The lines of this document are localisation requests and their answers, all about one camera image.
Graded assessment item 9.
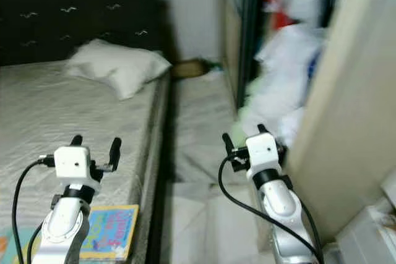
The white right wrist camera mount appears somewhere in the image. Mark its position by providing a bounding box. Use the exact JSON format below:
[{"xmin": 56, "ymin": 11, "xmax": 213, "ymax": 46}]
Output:
[{"xmin": 244, "ymin": 132, "xmax": 279, "ymax": 181}]

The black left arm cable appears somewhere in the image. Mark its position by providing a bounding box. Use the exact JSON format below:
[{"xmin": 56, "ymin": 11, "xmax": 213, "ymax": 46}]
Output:
[{"xmin": 12, "ymin": 156, "xmax": 56, "ymax": 264}]

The teal blanket with colourful patches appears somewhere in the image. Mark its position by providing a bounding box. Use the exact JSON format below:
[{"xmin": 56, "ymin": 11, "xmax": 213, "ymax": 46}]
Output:
[{"xmin": 0, "ymin": 233, "xmax": 38, "ymax": 264}]

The white plastic box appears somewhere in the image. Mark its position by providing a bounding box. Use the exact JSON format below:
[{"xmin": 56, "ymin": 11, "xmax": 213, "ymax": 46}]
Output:
[{"xmin": 328, "ymin": 171, "xmax": 396, "ymax": 264}]

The black tufted headboard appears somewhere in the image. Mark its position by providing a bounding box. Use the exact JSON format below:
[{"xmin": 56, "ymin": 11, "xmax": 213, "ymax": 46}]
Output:
[{"xmin": 0, "ymin": 0, "xmax": 171, "ymax": 70}]

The grey quilted mattress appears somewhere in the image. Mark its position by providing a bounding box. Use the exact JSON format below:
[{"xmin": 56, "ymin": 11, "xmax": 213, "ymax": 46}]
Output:
[{"xmin": 0, "ymin": 60, "xmax": 171, "ymax": 264}]

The beige wardrobe door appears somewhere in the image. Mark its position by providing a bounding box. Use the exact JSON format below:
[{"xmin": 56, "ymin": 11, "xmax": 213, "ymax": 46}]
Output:
[{"xmin": 285, "ymin": 0, "xmax": 396, "ymax": 246}]

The beige wardrobe frame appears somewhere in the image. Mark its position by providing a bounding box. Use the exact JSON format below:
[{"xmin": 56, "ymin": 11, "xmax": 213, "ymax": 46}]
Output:
[{"xmin": 220, "ymin": 0, "xmax": 254, "ymax": 110}]

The white pillow with tree print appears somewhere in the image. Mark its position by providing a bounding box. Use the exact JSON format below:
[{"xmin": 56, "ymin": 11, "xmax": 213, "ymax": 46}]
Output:
[{"xmin": 65, "ymin": 38, "xmax": 172, "ymax": 101}]

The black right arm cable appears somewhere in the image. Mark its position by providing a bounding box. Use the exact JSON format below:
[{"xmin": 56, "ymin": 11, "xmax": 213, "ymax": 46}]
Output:
[{"xmin": 218, "ymin": 156, "xmax": 322, "ymax": 260}]

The blue and yellow children's book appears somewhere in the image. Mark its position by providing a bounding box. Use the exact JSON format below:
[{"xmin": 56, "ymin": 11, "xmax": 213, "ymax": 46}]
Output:
[{"xmin": 80, "ymin": 204, "xmax": 140, "ymax": 260}]

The grey floor mat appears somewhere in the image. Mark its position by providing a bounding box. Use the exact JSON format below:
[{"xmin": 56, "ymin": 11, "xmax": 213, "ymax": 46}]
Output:
[{"xmin": 170, "ymin": 72, "xmax": 242, "ymax": 184}]

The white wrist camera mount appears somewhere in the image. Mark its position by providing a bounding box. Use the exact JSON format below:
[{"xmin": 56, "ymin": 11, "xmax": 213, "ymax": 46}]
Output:
[
  {"xmin": 54, "ymin": 145, "xmax": 103, "ymax": 192},
  {"xmin": 244, "ymin": 132, "xmax": 279, "ymax": 181}
]

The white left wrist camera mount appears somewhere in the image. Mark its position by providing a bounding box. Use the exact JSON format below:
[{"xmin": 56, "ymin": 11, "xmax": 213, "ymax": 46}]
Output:
[{"xmin": 54, "ymin": 145, "xmax": 103, "ymax": 192}]

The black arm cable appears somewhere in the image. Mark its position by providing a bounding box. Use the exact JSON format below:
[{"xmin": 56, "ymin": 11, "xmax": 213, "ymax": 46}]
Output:
[
  {"xmin": 218, "ymin": 156, "xmax": 322, "ymax": 260},
  {"xmin": 12, "ymin": 156, "xmax": 56, "ymax": 264}
]

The white clothes pile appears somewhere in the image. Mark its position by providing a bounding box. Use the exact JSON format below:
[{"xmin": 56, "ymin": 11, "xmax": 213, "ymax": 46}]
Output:
[{"xmin": 241, "ymin": 23, "xmax": 322, "ymax": 147}]

